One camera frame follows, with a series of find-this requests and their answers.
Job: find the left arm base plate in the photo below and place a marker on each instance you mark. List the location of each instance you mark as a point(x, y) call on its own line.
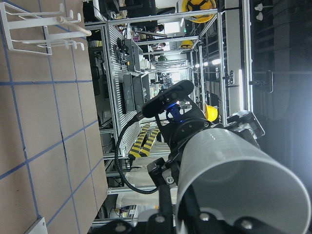
point(38, 227)

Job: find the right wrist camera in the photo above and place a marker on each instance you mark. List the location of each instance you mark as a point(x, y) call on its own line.
point(166, 98)

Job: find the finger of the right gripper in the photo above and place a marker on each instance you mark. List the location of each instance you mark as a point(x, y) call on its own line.
point(246, 125)
point(164, 172)

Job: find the white wire cup rack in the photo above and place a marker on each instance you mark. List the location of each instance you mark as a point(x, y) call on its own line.
point(14, 18)

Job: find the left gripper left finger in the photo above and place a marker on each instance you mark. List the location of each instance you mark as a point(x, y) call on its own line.
point(162, 221)

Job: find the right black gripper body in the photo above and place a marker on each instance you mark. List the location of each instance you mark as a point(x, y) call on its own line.
point(182, 127)

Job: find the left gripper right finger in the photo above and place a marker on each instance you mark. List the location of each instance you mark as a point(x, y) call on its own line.
point(198, 222)

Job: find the grey plastic cup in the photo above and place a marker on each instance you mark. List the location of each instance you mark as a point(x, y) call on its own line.
point(232, 178)

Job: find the yellow hard hat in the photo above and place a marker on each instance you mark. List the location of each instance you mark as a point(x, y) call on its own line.
point(197, 5)

